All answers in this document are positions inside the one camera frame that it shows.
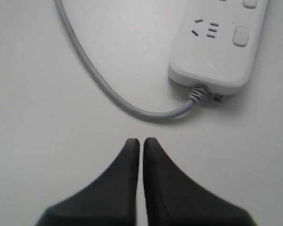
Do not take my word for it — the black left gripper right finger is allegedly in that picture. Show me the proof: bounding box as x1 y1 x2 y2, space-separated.
143 137 256 226

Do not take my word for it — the grey power cable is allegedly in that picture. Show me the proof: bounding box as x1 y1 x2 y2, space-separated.
53 0 208 123

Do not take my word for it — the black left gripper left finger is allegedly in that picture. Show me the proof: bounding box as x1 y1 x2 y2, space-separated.
36 138 140 226

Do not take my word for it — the white five-outlet power strip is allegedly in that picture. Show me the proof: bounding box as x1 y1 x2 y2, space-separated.
169 0 268 103

